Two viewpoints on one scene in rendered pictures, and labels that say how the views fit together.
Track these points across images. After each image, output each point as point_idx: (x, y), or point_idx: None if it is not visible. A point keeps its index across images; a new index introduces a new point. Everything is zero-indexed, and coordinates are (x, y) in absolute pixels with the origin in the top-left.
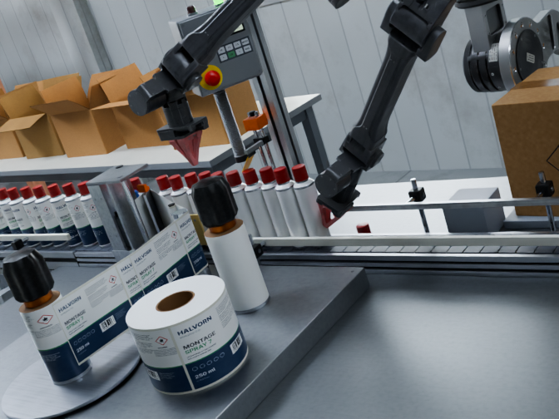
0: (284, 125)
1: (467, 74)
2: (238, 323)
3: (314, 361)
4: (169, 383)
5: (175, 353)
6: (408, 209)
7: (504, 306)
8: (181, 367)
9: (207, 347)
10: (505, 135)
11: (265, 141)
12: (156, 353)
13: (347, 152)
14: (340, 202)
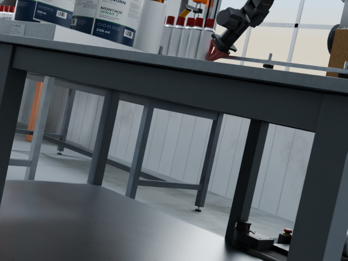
0: (214, 11)
1: (329, 37)
2: (135, 29)
3: None
4: (80, 27)
5: (95, 9)
6: (260, 62)
7: None
8: (92, 19)
9: (113, 16)
10: (335, 49)
11: (199, 11)
12: (84, 5)
13: (243, 12)
14: (223, 42)
